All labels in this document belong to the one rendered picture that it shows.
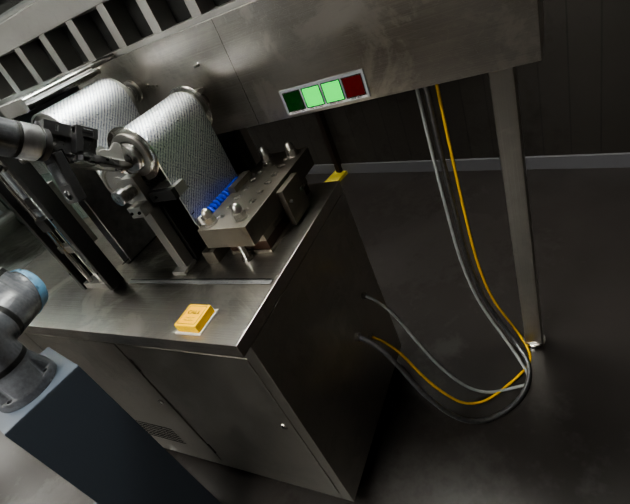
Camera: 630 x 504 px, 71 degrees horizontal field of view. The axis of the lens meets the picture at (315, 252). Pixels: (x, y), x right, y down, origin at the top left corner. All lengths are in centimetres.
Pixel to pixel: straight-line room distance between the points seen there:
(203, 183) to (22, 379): 65
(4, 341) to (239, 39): 93
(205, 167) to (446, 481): 125
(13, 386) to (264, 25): 105
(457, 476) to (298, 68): 135
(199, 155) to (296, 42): 39
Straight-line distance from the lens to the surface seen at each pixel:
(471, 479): 167
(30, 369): 128
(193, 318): 108
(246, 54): 129
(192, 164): 125
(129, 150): 118
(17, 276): 134
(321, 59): 120
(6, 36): 192
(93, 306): 147
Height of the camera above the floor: 150
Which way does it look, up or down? 33 degrees down
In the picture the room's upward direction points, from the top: 25 degrees counter-clockwise
